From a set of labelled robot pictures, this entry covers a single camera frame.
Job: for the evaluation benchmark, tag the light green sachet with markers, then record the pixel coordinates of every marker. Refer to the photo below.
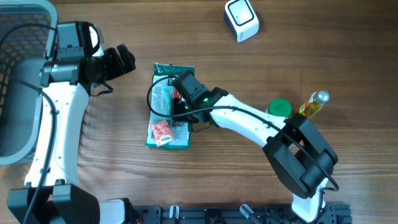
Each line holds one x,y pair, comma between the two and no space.
166,99

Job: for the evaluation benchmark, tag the green glove package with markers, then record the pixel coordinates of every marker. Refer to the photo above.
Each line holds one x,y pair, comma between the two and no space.
162,75

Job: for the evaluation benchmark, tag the white barcode scanner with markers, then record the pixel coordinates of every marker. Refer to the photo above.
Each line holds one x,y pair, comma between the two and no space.
241,19

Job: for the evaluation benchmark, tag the red sachet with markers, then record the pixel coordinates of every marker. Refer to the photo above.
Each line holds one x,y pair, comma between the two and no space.
176,95

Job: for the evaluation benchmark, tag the green lid jar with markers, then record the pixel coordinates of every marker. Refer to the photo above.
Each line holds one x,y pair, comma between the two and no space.
279,107

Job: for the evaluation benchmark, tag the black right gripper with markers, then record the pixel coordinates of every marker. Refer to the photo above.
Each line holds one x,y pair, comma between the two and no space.
181,105

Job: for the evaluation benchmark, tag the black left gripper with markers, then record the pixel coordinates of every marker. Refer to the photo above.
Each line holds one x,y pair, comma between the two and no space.
119,66

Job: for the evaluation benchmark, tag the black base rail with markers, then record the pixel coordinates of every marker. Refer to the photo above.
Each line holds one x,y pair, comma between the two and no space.
275,213

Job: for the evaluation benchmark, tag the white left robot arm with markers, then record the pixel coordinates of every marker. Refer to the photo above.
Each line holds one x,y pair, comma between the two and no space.
51,192

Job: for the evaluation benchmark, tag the grey plastic basket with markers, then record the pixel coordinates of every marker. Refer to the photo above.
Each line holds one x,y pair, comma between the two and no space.
28,40

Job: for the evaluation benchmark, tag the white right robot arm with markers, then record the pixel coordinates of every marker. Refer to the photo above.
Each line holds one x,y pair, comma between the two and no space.
299,155

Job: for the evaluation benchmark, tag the yellow oil bottle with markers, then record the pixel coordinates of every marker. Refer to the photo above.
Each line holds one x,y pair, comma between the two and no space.
315,103

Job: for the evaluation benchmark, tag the orange tissue pack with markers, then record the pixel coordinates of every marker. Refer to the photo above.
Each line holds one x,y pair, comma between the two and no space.
162,132

